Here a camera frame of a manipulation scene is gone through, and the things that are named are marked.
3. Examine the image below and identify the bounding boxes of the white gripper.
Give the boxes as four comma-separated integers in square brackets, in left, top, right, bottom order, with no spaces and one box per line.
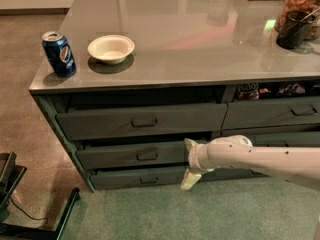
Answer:
[181,138,213,190]

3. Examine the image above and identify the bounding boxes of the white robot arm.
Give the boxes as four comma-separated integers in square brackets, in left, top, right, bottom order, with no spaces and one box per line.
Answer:
[181,135,320,191]

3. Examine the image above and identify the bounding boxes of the snack bags in drawer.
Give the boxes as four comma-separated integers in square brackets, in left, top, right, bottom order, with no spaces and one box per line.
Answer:
[234,80,320,100]

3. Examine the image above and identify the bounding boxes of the white paper bowl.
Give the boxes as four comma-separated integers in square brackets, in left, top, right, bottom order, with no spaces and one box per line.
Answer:
[87,35,135,65]

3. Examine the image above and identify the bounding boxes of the blue Pepsi soda can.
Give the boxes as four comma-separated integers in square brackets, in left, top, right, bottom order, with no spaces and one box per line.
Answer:
[42,31,76,77]

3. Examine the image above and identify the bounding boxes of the black mesh cup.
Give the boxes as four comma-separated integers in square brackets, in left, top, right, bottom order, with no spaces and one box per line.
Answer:
[276,10,316,49]

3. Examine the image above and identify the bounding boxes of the black metal stand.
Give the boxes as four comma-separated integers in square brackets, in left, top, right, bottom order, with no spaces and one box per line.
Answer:
[0,151,81,240]

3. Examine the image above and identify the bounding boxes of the clear jar of snacks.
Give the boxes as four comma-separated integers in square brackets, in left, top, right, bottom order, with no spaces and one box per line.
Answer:
[275,0,320,40]

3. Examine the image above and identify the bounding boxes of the grey drawer cabinet frame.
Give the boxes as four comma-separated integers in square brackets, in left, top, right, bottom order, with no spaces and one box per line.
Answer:
[30,0,320,190]

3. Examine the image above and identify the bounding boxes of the black cable on floor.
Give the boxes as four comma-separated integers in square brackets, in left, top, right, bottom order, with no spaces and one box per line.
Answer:
[9,195,49,222]

